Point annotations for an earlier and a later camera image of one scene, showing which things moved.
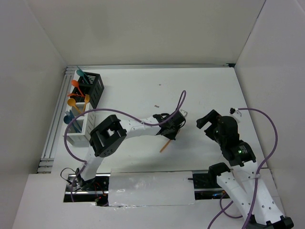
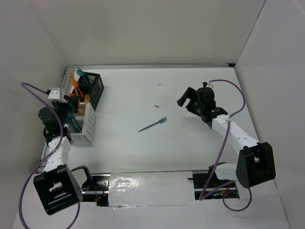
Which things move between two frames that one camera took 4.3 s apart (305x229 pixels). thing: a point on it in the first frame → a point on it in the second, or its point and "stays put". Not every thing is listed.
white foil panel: [137, 187] stays put
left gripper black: [172, 136] → [72, 104]
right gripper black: [212, 117] → [192, 94]
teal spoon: [80, 72] stays put
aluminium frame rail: [96, 66] stays put
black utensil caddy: [90, 84] stays put
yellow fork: [86, 98] stays put
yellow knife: [165, 145] → [73, 81]
